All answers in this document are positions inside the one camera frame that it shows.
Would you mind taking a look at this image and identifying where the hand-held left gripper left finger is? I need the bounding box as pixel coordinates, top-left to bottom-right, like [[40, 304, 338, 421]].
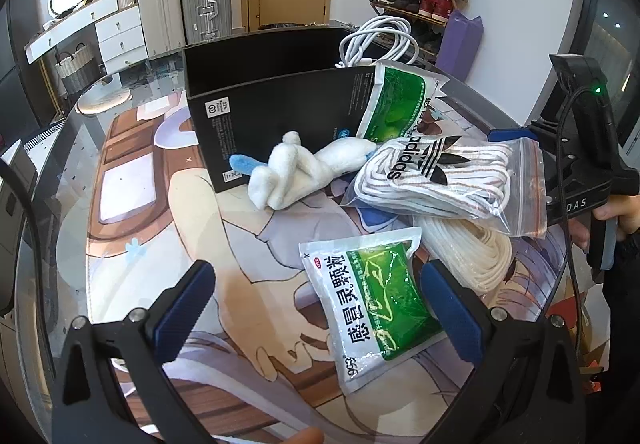
[[50, 260, 221, 444]]

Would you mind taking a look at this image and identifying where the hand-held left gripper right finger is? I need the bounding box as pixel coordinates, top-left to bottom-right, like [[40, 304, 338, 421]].
[[419, 259, 588, 444]]

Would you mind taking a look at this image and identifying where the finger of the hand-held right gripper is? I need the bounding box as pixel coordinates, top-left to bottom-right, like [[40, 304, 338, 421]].
[[487, 124, 540, 143]]

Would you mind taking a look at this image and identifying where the bagged white rope coil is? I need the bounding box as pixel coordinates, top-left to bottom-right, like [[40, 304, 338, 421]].
[[412, 214, 513, 296]]

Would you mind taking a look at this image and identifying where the green white medicine packet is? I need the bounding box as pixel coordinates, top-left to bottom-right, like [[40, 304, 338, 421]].
[[298, 225, 448, 395], [356, 60, 451, 145]]

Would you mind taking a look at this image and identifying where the zip bag of white shoelaces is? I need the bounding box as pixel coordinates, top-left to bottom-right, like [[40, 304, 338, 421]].
[[342, 134, 548, 239]]

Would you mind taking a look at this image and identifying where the white charging cable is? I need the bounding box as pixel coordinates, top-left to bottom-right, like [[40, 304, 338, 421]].
[[339, 16, 420, 70]]

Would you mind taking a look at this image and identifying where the white plush rabbit toy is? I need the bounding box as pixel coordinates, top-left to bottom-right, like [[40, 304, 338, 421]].
[[230, 131, 376, 211]]

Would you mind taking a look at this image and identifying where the black cardboard box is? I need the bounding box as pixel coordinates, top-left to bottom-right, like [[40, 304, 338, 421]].
[[182, 27, 378, 195]]

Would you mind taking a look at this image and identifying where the person's right forearm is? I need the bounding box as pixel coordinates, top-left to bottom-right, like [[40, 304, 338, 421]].
[[602, 224, 640, 395]]

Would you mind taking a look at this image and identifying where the person's right hand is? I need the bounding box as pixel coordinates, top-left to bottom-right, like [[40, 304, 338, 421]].
[[570, 194, 636, 255]]

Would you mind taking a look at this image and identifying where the person's left hand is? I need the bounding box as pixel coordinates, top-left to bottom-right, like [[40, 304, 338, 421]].
[[277, 426, 327, 444]]

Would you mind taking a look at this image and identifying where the printed cartoon desk mat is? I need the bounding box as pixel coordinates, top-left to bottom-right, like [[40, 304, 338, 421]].
[[85, 89, 608, 444]]

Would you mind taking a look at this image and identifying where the purple bag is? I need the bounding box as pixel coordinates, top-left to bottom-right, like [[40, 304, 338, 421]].
[[436, 9, 483, 72]]

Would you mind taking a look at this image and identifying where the woven basket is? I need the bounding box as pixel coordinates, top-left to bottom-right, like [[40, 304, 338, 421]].
[[54, 44, 103, 95]]

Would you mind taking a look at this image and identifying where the white dresser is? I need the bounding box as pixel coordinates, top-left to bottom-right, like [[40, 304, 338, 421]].
[[25, 0, 148, 75]]

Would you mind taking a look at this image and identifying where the white suitcase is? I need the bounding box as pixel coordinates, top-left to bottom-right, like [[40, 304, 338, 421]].
[[136, 0, 186, 58]]

